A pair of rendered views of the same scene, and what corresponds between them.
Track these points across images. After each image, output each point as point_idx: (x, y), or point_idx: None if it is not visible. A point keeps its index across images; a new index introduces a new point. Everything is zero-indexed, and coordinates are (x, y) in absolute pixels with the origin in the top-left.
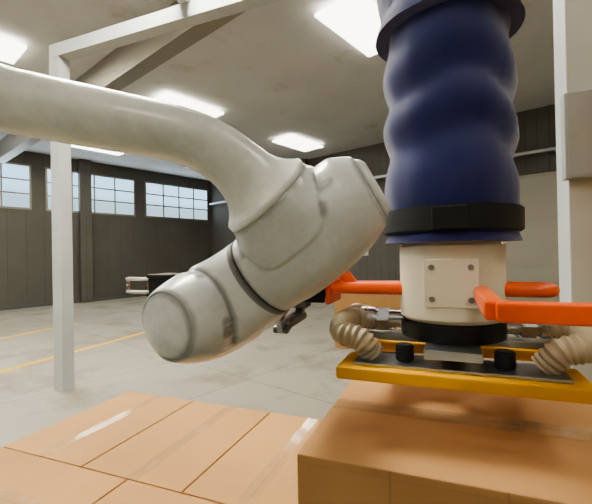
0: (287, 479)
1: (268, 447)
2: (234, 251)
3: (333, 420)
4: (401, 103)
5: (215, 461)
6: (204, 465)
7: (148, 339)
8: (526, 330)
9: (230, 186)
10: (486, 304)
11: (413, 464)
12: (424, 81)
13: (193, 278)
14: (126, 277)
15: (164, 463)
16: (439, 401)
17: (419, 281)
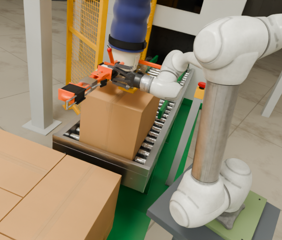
0: (31, 157)
1: None
2: (176, 75)
3: (125, 105)
4: (140, 10)
5: None
6: None
7: (177, 98)
8: None
9: (187, 65)
10: None
11: (146, 101)
12: (146, 6)
13: (178, 83)
14: (68, 101)
15: None
16: (114, 89)
17: (132, 61)
